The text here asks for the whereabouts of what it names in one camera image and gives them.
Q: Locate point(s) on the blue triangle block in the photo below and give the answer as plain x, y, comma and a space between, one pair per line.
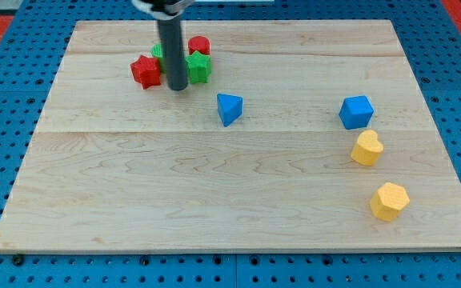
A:
230, 108

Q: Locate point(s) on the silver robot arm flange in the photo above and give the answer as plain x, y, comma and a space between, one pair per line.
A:
162, 9

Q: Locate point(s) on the green star block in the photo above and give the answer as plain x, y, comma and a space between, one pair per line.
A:
199, 67

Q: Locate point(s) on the red cylinder block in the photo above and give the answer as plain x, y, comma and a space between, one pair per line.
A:
199, 43

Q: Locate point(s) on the red star block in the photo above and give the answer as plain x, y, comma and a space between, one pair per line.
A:
146, 71

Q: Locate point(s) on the light wooden board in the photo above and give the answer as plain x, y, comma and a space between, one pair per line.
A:
116, 169

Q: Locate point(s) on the green cylinder block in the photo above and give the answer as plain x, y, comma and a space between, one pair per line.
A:
156, 52

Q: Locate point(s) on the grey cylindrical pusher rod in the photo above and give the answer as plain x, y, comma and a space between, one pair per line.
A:
171, 40

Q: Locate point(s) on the blue cube block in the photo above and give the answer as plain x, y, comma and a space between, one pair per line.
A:
356, 112

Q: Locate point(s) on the yellow heart block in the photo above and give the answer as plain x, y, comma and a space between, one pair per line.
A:
367, 148

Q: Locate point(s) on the yellow hexagon block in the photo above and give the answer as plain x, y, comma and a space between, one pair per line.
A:
389, 201

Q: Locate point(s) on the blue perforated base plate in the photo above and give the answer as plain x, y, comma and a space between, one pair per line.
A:
30, 53

